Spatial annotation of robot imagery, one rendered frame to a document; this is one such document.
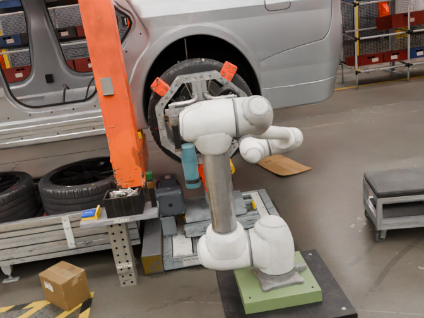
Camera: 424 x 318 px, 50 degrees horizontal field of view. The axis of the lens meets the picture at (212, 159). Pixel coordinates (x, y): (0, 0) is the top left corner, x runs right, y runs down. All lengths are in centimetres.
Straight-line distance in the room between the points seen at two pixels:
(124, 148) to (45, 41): 249
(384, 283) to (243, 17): 180
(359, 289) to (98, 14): 196
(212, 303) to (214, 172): 105
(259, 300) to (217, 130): 74
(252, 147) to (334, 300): 72
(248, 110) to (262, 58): 164
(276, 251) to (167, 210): 120
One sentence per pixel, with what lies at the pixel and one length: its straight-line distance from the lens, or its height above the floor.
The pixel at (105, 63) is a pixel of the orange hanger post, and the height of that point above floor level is 126.
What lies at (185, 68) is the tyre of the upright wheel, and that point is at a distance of 270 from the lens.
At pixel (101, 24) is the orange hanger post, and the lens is 253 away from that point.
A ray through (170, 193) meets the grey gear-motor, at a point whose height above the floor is 39.
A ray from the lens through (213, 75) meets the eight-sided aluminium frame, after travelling 263.
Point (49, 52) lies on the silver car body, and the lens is 492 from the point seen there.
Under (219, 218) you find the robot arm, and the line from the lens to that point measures 176.
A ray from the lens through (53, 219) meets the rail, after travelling 295.
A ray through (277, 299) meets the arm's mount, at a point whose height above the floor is 35.
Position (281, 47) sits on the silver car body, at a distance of 313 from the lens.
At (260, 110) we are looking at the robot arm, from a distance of 149.
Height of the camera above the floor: 148
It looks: 19 degrees down
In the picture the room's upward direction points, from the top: 8 degrees counter-clockwise
